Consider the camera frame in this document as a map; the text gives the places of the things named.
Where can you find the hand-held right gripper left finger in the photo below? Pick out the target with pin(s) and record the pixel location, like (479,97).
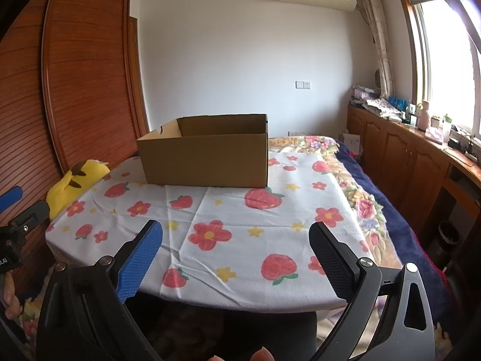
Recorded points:
(139,261)

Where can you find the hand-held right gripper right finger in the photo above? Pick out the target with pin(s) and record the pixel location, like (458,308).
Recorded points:
(332,263)

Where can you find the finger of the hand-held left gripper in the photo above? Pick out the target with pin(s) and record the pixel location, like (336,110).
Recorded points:
(32,216)
(9,198)

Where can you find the brown cardboard box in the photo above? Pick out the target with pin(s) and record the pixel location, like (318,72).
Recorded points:
(206,161)

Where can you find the person's left hand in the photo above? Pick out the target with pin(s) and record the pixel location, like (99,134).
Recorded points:
(8,297)

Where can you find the person's right hand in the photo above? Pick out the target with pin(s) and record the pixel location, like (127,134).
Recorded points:
(261,356)

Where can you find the yellow plush toy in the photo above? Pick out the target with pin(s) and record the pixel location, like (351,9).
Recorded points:
(75,191)

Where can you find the floral blanket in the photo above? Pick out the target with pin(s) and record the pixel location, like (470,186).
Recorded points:
(353,191)

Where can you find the dark blue blanket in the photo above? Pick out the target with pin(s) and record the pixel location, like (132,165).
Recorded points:
(398,225)

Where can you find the strawberry flower print tablecloth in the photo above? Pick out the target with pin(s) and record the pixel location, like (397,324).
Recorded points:
(233,210)

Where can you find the black trash bin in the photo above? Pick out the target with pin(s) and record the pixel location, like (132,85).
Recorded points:
(449,238)

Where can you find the white paper bag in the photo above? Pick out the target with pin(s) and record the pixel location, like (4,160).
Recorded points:
(352,143)

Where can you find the wooden cabinet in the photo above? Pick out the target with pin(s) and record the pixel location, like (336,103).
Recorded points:
(398,154)

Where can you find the wooden louvered wardrobe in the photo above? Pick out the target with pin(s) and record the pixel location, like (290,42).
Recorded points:
(86,82)

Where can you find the folded patterned cloth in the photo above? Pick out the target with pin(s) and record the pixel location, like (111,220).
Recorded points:
(381,107)

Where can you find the pink tissue box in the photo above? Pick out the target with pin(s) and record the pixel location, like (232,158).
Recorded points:
(434,134)

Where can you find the purple box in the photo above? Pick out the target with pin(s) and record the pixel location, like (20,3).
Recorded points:
(364,93)

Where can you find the blue packets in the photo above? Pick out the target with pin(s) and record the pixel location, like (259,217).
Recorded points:
(398,102)

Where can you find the pink bottle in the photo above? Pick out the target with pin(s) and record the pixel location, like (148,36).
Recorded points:
(425,116)

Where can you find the green-capped bottle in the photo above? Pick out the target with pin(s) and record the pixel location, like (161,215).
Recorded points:
(446,128)

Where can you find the small round fan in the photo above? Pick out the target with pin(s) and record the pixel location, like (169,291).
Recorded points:
(378,78)

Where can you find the window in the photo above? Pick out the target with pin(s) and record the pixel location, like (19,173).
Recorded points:
(447,64)

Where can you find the patterned curtain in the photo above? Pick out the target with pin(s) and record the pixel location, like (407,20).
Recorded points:
(377,37)

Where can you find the wall socket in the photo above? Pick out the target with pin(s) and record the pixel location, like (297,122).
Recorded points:
(297,133)

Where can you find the white wall switch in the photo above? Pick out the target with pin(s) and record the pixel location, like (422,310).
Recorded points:
(303,85)

